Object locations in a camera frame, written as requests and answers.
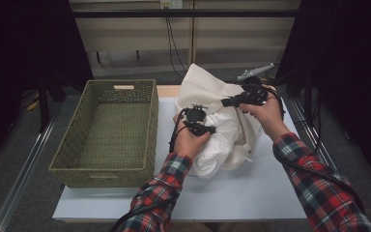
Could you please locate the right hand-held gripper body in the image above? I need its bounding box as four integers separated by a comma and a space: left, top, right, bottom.
231, 62, 275, 109

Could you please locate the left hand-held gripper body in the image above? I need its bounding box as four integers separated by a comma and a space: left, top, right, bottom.
183, 102, 209, 126

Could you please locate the cream cloth with print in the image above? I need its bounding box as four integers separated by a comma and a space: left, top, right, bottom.
174, 63, 264, 172

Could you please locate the green woven basket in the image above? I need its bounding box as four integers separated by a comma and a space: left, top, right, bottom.
48, 78, 159, 189

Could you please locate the person's left hand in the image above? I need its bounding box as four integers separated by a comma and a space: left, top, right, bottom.
172, 114, 213, 160

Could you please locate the person's right hand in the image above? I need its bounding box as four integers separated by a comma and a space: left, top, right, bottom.
238, 84, 292, 142

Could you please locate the white table board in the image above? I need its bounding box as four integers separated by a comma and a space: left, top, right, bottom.
51, 96, 308, 223

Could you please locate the dark curtain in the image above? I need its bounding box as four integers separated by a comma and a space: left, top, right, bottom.
275, 0, 371, 187
0, 0, 94, 172

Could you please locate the black metal stand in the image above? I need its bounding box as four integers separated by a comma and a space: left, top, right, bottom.
38, 72, 51, 133

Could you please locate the black wall cable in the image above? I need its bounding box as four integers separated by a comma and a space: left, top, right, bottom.
167, 17, 189, 73
165, 17, 187, 78

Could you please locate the white wall power outlet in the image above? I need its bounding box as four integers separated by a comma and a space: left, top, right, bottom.
159, 0, 185, 10

